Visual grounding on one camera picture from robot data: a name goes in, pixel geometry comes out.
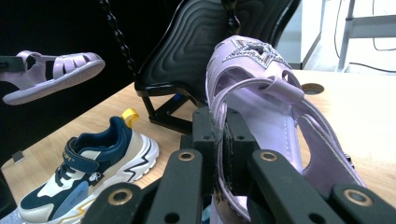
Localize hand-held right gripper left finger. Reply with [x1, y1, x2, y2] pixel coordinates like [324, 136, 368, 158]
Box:
[180, 106, 224, 197]

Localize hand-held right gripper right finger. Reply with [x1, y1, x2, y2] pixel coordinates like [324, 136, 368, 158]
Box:
[223, 108, 261, 195]

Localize purple sandal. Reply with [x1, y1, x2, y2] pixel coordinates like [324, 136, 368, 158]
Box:
[205, 35, 367, 224]
[2, 50, 106, 106]

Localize red and black shoe rack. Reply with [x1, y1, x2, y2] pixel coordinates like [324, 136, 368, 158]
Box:
[99, 0, 303, 134]

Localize navy and beige sneaker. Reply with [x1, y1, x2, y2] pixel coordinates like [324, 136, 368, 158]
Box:
[18, 107, 161, 224]

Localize black curtain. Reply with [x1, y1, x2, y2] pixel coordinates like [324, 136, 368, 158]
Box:
[0, 0, 191, 175]

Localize grey table corner bracket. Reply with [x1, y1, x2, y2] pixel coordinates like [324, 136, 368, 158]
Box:
[11, 150, 26, 165]

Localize white metal desk frame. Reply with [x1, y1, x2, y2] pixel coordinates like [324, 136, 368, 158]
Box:
[337, 0, 396, 73]

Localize black cables on floor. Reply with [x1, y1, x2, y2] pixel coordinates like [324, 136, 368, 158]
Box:
[333, 0, 396, 75]

